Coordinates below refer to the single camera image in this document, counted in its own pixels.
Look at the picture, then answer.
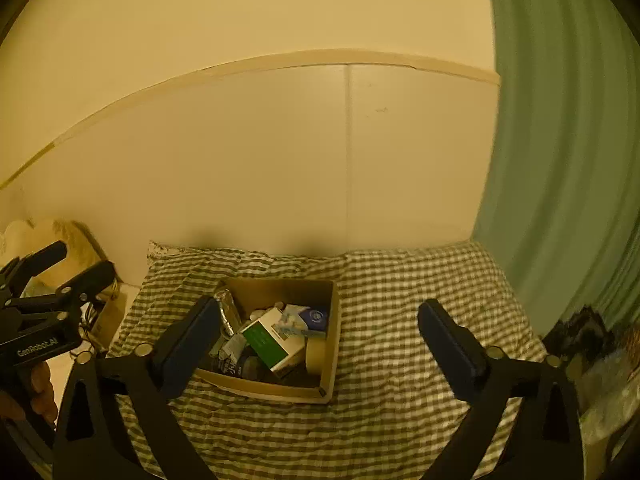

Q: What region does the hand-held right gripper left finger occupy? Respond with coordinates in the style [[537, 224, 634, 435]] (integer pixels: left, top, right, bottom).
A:
[[52, 295, 222, 480]]

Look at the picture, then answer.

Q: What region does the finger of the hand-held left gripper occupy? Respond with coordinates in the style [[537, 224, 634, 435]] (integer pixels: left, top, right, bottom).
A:
[[0, 240, 69, 297], [0, 259, 117, 333]]

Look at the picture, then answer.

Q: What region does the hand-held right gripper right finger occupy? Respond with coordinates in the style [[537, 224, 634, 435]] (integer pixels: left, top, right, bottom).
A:
[[417, 298, 584, 480]]

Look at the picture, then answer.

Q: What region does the silver foil packet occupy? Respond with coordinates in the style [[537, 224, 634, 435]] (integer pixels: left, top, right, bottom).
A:
[[215, 287, 242, 337]]

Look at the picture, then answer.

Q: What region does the clear cotton swab jar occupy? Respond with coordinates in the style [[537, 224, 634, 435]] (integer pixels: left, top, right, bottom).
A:
[[238, 354, 275, 382]]

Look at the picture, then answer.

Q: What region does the green and white carton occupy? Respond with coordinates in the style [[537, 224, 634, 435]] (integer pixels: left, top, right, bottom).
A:
[[241, 307, 307, 374]]

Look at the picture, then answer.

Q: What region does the blue printed packet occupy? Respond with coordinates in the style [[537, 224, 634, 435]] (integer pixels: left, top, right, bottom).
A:
[[274, 305, 309, 339]]

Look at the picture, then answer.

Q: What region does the brown cardboard box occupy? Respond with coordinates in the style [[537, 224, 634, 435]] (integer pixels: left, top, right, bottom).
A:
[[192, 276, 342, 405]]

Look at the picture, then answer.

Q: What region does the beige tape roll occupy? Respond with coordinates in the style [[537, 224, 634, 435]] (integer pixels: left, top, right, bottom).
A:
[[304, 335, 329, 376]]

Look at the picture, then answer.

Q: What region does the person's left hand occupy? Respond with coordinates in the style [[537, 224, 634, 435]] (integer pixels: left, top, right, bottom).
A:
[[27, 360, 60, 424]]

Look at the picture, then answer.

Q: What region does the white plush cushion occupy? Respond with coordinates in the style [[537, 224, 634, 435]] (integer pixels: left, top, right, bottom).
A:
[[0, 220, 37, 263]]

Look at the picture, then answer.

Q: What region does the beige pillow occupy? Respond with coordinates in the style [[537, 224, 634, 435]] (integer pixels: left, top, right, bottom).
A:
[[30, 217, 119, 288]]

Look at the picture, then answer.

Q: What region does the small brown carton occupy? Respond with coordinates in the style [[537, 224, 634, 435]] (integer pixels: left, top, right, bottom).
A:
[[89, 287, 127, 352]]

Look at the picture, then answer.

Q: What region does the grey checked bed sheet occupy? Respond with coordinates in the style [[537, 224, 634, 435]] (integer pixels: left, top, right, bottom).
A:
[[106, 240, 549, 480]]

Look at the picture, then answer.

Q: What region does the white patterned pillow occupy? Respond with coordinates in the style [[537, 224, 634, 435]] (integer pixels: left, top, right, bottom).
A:
[[147, 241, 202, 262]]

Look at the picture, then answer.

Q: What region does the black plastic bag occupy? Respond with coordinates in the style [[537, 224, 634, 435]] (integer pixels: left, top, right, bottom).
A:
[[541, 305, 612, 362]]

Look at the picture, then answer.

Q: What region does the clear plastic bag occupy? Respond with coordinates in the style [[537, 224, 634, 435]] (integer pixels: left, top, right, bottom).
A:
[[574, 360, 640, 443]]

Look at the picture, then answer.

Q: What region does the teal curtain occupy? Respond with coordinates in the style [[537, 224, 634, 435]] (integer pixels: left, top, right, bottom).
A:
[[471, 0, 640, 323]]

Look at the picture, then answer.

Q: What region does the beige wall tape strip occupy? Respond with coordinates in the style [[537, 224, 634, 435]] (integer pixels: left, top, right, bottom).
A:
[[0, 49, 502, 190]]

